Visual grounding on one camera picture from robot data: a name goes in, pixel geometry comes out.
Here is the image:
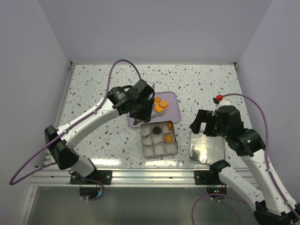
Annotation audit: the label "orange round sandwich cookie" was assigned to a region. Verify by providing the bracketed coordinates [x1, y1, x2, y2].
[159, 100, 168, 108]

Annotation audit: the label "black round cookie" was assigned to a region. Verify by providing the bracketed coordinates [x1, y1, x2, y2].
[152, 126, 162, 135]

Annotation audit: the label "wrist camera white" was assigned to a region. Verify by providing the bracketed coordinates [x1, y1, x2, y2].
[213, 95, 231, 111]
[146, 81, 155, 89]

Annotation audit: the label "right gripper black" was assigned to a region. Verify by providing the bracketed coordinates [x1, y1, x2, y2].
[190, 109, 230, 139]

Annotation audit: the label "purple plastic tray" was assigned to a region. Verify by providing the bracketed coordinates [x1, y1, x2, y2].
[127, 90, 181, 128]

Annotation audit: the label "metal cookie tin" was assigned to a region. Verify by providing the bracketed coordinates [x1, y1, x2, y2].
[140, 120, 179, 160]

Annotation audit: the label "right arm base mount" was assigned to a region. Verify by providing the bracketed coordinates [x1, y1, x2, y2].
[194, 170, 224, 186]

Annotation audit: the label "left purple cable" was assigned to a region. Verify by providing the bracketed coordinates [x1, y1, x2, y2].
[9, 60, 143, 186]

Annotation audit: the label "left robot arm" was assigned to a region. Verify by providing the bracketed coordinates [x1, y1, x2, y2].
[45, 80, 155, 184]

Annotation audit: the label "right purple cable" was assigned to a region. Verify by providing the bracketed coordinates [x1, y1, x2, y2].
[190, 93, 300, 225]

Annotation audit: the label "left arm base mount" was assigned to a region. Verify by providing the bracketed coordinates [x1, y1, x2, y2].
[69, 170, 113, 185]

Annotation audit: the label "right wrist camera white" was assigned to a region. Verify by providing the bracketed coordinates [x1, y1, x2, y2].
[213, 95, 231, 111]

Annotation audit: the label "metal tin lid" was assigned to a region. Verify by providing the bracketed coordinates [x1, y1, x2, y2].
[190, 131, 225, 165]

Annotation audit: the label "aluminium rail front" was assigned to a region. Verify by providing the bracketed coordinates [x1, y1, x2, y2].
[30, 167, 261, 187]

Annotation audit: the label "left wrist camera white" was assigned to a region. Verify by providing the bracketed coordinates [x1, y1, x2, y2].
[146, 81, 155, 89]

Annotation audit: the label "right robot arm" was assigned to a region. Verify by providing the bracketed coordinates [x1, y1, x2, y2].
[190, 105, 300, 225]

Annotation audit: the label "metal tongs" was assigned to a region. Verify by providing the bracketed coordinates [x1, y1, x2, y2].
[133, 109, 167, 126]

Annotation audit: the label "purple cable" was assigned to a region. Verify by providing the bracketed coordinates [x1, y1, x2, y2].
[190, 93, 300, 225]
[9, 60, 143, 186]

